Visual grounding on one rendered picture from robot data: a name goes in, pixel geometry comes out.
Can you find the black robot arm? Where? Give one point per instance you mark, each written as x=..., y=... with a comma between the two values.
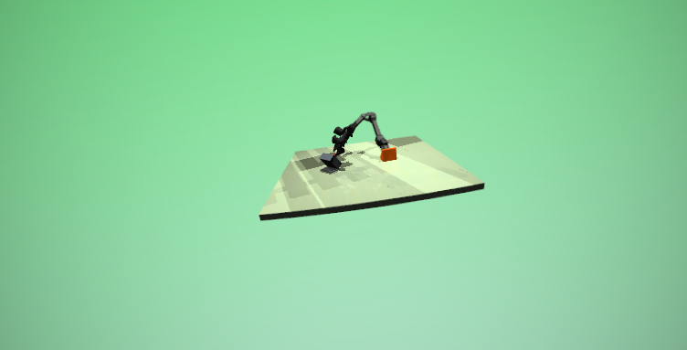
x=380, y=139

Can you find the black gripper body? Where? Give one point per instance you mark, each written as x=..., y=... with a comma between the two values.
x=342, y=141

